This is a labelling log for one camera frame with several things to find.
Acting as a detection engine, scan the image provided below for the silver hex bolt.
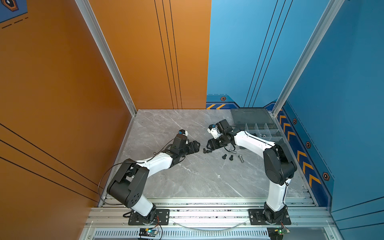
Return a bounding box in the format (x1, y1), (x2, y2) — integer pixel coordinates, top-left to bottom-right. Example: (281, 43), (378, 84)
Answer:
(238, 155), (245, 163)

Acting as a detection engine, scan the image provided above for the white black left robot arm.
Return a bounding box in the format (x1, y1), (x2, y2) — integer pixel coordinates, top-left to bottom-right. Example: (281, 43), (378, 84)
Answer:
(107, 131), (201, 224)

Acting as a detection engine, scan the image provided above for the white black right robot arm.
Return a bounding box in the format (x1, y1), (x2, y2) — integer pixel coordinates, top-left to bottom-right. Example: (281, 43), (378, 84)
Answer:
(207, 120), (297, 225)

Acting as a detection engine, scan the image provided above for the grey compartment organizer box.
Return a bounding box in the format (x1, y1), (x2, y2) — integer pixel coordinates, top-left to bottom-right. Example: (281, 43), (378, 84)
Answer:
(231, 108), (286, 150)

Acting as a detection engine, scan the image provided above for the left green circuit board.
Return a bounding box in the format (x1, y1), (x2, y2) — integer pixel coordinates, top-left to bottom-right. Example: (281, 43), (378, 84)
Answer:
(139, 228), (159, 239)

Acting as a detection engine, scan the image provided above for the green circuit board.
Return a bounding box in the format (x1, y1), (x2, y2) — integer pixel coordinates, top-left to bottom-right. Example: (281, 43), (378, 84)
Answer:
(267, 228), (291, 240)
(139, 228), (159, 239)

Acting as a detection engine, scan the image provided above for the right green circuit board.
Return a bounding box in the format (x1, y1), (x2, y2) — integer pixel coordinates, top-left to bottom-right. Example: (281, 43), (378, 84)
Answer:
(267, 228), (291, 240)

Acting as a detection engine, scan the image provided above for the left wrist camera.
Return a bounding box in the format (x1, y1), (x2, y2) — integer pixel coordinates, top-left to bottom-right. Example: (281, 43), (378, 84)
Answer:
(179, 130), (188, 137)

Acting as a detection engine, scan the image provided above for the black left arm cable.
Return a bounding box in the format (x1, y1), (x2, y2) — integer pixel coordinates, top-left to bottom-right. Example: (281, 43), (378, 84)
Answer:
(97, 161), (136, 206)

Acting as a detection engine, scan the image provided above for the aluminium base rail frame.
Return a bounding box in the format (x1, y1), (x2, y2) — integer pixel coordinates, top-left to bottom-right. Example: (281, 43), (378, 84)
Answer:
(80, 195), (342, 240)

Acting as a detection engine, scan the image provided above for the aluminium right corner post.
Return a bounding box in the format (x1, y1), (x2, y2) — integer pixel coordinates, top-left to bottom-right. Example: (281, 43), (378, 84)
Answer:
(271, 0), (345, 117)

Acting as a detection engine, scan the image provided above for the aluminium corner post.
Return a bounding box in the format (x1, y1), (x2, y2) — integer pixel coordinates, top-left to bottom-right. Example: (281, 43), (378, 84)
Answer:
(271, 0), (345, 117)
(75, 0), (137, 117)

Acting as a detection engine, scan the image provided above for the aluminium left corner post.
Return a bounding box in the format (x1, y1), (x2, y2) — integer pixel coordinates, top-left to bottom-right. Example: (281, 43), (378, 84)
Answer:
(75, 0), (137, 117)

